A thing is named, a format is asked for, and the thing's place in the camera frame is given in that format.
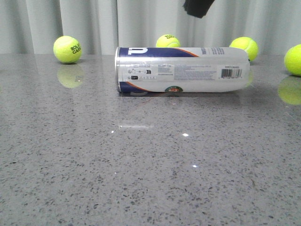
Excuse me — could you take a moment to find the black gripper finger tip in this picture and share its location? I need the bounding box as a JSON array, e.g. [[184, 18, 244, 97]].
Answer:
[[183, 0, 214, 18]]

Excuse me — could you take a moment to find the clear plastic tennis ball can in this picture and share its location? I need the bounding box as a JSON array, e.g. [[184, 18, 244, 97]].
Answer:
[[115, 47, 250, 93]]

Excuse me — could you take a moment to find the yellow tennis ball centre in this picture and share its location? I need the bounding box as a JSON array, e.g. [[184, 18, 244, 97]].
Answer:
[[156, 34, 181, 48]]

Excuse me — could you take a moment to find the yellow Wilson tennis ball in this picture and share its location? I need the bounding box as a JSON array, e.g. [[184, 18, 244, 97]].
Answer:
[[230, 37, 259, 61]]

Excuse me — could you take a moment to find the yellow tennis ball far right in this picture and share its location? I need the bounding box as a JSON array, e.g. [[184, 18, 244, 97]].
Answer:
[[284, 44, 301, 76]]

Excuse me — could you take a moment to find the yellow tennis ball far left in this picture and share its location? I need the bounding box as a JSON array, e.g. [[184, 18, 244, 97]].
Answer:
[[53, 36, 82, 64]]

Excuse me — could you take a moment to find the grey pleated curtain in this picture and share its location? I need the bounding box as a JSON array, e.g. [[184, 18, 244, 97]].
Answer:
[[0, 0, 301, 55]]

